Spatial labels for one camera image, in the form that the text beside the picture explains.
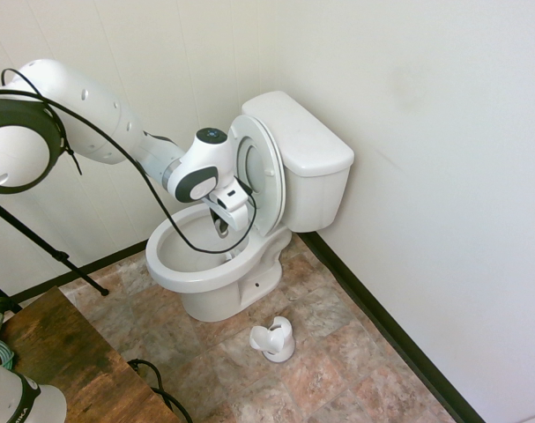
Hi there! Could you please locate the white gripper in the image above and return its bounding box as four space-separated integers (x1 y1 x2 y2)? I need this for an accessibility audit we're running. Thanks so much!
208 183 251 240

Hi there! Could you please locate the white ceramic toilet bowl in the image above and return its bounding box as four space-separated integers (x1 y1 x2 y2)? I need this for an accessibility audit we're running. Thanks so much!
145 204 294 323

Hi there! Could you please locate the white toilet seat cover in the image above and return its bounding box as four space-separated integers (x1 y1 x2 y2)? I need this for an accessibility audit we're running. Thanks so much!
243 115 287 231

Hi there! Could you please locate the white toilet tank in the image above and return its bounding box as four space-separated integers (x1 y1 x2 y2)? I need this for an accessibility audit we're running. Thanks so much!
279 152 353 234

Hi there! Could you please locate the white toilet tank lid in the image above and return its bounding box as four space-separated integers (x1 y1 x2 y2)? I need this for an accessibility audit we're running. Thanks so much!
241 91 355 179

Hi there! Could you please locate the white toilet brush holder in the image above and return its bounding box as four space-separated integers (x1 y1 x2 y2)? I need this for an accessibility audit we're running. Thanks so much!
249 315 296 364

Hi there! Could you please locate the short black baseboard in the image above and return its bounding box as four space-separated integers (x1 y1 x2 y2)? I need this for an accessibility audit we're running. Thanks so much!
4 239 150 306

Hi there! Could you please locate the long black baseboard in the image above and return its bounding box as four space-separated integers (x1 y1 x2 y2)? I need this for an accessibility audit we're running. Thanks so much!
299 230 489 423

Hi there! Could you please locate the brown wooden table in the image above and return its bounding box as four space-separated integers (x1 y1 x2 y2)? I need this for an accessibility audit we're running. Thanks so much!
0 285 181 423

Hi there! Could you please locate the white toilet seat ring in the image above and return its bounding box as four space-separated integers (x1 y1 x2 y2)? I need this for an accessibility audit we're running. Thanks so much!
226 114 284 236

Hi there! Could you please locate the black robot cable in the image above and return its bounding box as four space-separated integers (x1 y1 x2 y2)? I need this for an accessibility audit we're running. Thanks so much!
0 67 257 255

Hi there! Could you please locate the black camera tripod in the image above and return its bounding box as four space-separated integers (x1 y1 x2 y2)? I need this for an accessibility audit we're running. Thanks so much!
0 193 110 315

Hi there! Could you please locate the black cable on table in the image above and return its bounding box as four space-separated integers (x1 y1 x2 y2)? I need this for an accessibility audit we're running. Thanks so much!
126 358 194 423

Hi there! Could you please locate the green coiled cable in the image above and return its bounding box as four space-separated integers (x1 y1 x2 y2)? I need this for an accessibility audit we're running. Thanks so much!
0 337 17 376

